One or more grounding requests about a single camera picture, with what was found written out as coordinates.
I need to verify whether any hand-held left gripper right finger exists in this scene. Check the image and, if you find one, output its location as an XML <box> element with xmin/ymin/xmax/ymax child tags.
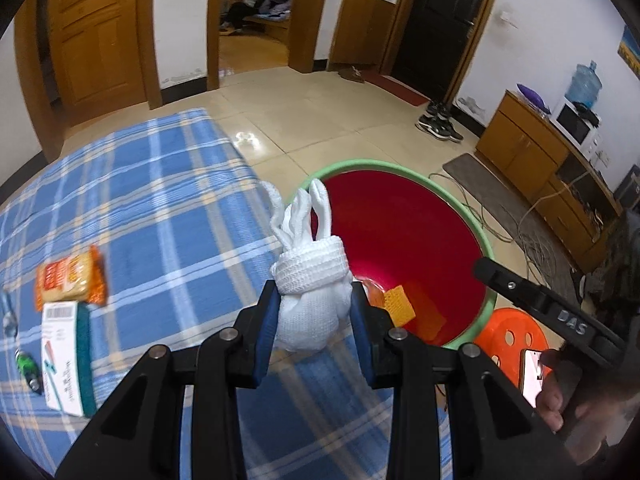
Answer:
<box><xmin>350</xmin><ymin>281</ymin><xmax>568</xmax><ymax>480</ymax></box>

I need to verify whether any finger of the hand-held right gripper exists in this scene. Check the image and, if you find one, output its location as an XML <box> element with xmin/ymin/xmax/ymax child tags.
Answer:
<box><xmin>472</xmin><ymin>257</ymin><xmax>628</xmax><ymax>361</ymax></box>

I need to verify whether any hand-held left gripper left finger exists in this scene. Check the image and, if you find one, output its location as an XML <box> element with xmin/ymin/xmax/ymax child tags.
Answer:
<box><xmin>55</xmin><ymin>280</ymin><xmax>282</xmax><ymax>480</ymax></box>

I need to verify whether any white knitted glove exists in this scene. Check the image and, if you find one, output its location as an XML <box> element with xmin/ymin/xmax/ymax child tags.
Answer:
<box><xmin>269</xmin><ymin>178</ymin><xmax>352</xmax><ymax>352</ymax></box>

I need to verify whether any yellow foam fruit net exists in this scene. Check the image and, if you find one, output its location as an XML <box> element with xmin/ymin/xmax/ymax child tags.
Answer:
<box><xmin>384</xmin><ymin>285</ymin><xmax>417</xmax><ymax>327</ymax></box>

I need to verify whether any red basin with green rim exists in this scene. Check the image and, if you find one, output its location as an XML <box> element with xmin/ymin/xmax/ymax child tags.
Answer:
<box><xmin>287</xmin><ymin>159</ymin><xmax>497</xmax><ymax>350</ymax></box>

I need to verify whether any person's right hand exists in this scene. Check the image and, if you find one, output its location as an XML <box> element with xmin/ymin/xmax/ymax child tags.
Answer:
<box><xmin>536</xmin><ymin>349</ymin><xmax>569</xmax><ymax>434</ymax></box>

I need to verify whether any orange plastic stool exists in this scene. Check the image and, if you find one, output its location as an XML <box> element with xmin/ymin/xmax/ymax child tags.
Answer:
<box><xmin>474</xmin><ymin>307</ymin><xmax>556</xmax><ymax>396</ymax></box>

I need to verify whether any smartphone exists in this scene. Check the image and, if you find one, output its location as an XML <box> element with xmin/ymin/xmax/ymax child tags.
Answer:
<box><xmin>518</xmin><ymin>347</ymin><xmax>551</xmax><ymax>408</ymax></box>

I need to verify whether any grey floor mat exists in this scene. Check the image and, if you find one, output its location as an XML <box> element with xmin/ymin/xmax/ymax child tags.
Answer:
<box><xmin>442</xmin><ymin>152</ymin><xmax>528</xmax><ymax>221</ymax></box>

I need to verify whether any wooden sideboard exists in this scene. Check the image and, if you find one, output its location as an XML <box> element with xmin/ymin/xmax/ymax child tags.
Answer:
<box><xmin>475</xmin><ymin>89</ymin><xmax>623</xmax><ymax>273</ymax></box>

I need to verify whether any blue plaid blanket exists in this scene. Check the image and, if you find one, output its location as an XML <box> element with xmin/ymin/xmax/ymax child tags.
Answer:
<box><xmin>0</xmin><ymin>107</ymin><xmax>453</xmax><ymax>480</ymax></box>

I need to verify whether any white microwave oven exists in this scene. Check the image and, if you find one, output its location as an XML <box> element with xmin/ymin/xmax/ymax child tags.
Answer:
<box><xmin>549</xmin><ymin>101</ymin><xmax>601</xmax><ymax>148</ymax></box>

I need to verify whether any purple bag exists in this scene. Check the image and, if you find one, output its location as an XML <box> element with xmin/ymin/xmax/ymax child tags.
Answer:
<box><xmin>516</xmin><ymin>82</ymin><xmax>551</xmax><ymax>111</ymax></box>

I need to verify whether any white teal toothpaste box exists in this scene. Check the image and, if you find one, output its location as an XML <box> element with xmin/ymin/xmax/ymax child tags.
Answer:
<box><xmin>40</xmin><ymin>300</ymin><xmax>98</xmax><ymax>418</ymax></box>

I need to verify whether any orange snack packet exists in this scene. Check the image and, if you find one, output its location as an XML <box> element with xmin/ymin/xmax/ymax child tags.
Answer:
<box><xmin>34</xmin><ymin>245</ymin><xmax>108</xmax><ymax>311</ymax></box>

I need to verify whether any blue water jug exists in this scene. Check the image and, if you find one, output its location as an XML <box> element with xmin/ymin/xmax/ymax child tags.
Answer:
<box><xmin>565</xmin><ymin>61</ymin><xmax>599</xmax><ymax>110</ymax></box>

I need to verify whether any small green bottle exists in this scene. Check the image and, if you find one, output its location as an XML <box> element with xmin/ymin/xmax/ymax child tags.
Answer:
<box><xmin>16</xmin><ymin>350</ymin><xmax>43</xmax><ymax>396</ymax></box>

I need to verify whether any red door mat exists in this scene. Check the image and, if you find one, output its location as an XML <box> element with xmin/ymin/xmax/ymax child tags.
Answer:
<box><xmin>367</xmin><ymin>71</ymin><xmax>431</xmax><ymax>107</ymax></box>

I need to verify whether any dark entrance door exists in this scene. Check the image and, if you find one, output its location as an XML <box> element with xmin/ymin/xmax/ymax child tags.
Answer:
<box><xmin>392</xmin><ymin>0</ymin><xmax>493</xmax><ymax>103</ymax></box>

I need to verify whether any wooden bunk bed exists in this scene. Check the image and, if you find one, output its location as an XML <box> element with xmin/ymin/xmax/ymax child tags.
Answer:
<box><xmin>222</xmin><ymin>0</ymin><xmax>303</xmax><ymax>41</ymax></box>

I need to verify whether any wooden panel door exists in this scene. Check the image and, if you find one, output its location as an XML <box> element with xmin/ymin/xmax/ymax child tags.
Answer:
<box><xmin>47</xmin><ymin>0</ymin><xmax>146</xmax><ymax>111</ymax></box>

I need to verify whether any white cable bundle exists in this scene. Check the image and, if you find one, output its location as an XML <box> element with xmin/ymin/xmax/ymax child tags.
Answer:
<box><xmin>430</xmin><ymin>172</ymin><xmax>576</xmax><ymax>281</ymax></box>

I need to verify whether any framed wall picture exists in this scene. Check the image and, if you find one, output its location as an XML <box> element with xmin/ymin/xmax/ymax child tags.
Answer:
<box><xmin>617</xmin><ymin>25</ymin><xmax>640</xmax><ymax>78</ymax></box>

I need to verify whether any low wooden wall cabinet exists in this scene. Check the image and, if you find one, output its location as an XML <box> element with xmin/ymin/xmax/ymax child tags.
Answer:
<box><xmin>330</xmin><ymin>0</ymin><xmax>396</xmax><ymax>68</ymax></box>

